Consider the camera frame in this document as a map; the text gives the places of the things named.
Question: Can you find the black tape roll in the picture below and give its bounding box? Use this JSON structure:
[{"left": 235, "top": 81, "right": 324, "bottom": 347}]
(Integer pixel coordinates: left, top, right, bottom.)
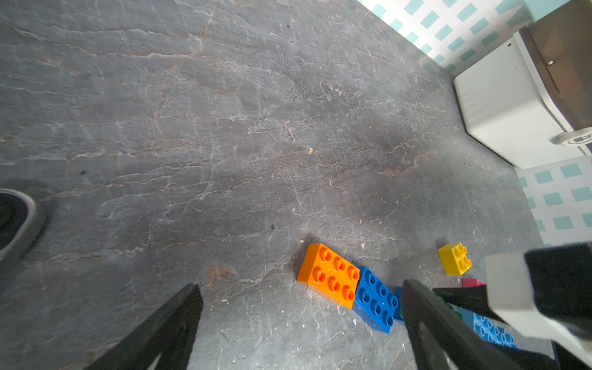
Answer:
[{"left": 1, "top": 188, "right": 47, "bottom": 272}]

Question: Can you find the pink lego brick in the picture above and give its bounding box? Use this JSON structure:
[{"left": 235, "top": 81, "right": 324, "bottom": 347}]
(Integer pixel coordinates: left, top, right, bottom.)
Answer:
[{"left": 462, "top": 278, "right": 484, "bottom": 288}]

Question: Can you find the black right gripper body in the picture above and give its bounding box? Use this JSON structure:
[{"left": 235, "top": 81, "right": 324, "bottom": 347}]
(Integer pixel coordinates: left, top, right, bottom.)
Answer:
[{"left": 485, "top": 244, "right": 591, "bottom": 367}]

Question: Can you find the white storage box brown lid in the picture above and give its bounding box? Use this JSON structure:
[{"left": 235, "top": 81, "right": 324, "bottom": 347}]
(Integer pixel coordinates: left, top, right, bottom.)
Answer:
[{"left": 454, "top": 1, "right": 591, "bottom": 169}]

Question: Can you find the yellow lego brick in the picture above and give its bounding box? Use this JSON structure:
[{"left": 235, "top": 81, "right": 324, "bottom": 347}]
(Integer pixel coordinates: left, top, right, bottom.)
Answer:
[{"left": 438, "top": 244, "right": 473, "bottom": 276}]

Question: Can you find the green lego brick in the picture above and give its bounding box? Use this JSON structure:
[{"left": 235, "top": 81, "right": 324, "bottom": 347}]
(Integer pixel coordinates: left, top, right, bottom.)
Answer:
[{"left": 438, "top": 296, "right": 463, "bottom": 320}]

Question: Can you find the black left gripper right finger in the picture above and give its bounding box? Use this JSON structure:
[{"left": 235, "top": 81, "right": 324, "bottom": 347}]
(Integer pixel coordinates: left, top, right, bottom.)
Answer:
[{"left": 402, "top": 279, "right": 513, "bottom": 369}]

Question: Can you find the orange lego brick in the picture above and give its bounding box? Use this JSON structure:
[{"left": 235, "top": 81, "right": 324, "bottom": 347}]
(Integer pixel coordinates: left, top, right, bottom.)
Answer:
[{"left": 297, "top": 244, "right": 361, "bottom": 309}]

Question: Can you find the light blue lego brick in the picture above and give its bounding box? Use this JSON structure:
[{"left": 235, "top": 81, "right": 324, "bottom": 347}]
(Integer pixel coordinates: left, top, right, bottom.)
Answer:
[{"left": 470, "top": 314, "right": 519, "bottom": 349}]

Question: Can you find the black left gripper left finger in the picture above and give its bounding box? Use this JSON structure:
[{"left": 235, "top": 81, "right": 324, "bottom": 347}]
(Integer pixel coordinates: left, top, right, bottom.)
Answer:
[{"left": 86, "top": 284, "right": 204, "bottom": 369}]

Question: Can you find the dark blue lego brick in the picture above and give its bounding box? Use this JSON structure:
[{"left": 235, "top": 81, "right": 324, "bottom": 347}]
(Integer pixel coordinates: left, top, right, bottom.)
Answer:
[{"left": 352, "top": 266, "right": 399, "bottom": 335}]

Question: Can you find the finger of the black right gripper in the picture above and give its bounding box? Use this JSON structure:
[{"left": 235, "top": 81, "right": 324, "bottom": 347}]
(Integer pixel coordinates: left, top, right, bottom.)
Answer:
[{"left": 433, "top": 285, "right": 506, "bottom": 324}]

